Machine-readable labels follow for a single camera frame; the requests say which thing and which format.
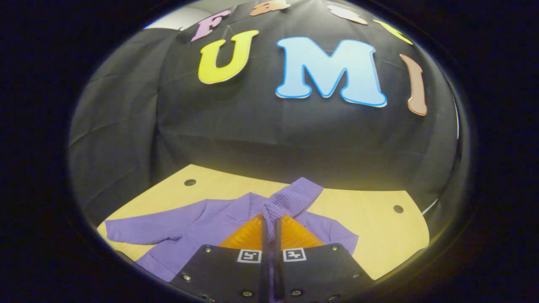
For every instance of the purple knit cardigan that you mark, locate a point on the purple knit cardigan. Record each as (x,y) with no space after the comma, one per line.
(202,223)

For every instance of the black backdrop cloth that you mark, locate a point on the black backdrop cloth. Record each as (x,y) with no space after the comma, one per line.
(252,134)

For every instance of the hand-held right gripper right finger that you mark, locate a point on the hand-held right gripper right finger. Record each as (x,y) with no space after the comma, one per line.
(278,273)

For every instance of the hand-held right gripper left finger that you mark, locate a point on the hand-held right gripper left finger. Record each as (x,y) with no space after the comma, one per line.
(264,273)

